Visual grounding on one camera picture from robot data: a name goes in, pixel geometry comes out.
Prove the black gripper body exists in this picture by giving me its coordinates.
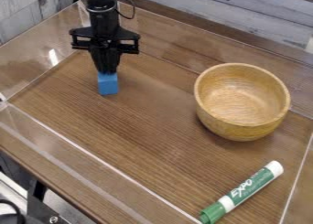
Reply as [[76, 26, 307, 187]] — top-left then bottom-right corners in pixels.
[[68, 27, 140, 54]]

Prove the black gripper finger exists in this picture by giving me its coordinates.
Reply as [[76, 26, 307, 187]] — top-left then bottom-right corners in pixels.
[[107, 48, 120, 73], [89, 48, 107, 73]]

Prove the blue rectangular block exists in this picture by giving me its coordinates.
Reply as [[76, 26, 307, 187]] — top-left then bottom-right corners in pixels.
[[97, 73, 119, 95]]

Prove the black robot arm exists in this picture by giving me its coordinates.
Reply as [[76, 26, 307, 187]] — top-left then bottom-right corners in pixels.
[[68, 0, 140, 74]]

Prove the brown wooden bowl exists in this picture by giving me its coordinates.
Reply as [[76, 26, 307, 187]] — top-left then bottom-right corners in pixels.
[[192, 63, 291, 142]]

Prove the black table leg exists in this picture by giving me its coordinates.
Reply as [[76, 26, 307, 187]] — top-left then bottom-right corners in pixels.
[[32, 180, 48, 201]]

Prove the green Expo marker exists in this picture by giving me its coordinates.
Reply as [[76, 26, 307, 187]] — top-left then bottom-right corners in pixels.
[[199, 161, 283, 224]]

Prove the black cable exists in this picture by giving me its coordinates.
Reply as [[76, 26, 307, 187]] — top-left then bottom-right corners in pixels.
[[0, 198, 27, 224]]

